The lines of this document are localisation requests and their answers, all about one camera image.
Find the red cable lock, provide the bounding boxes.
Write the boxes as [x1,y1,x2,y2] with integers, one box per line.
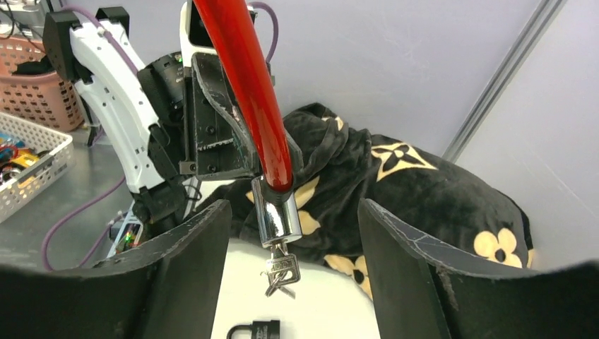
[194,1,302,250]

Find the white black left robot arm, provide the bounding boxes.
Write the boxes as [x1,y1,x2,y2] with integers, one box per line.
[42,1,261,230]

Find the white plastic basket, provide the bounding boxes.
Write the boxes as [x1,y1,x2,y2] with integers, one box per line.
[1,112,75,222]

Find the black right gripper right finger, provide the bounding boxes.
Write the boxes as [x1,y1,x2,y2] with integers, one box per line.
[358,199,598,338]

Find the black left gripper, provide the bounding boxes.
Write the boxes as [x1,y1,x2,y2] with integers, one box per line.
[179,52,261,180]

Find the black padlock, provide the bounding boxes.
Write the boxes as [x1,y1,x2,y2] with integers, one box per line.
[227,319,281,339]

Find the pink plastic basket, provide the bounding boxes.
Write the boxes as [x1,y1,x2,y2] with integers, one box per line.
[1,36,84,132]

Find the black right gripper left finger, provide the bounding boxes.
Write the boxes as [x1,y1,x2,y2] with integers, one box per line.
[1,200,232,338]

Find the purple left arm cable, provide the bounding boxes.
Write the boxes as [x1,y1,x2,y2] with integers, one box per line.
[40,4,282,273]

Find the black floral patterned blanket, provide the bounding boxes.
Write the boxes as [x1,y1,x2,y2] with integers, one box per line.
[194,102,535,300]

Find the red cable lock keys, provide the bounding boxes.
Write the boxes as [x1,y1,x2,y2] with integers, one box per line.
[263,242,301,299]

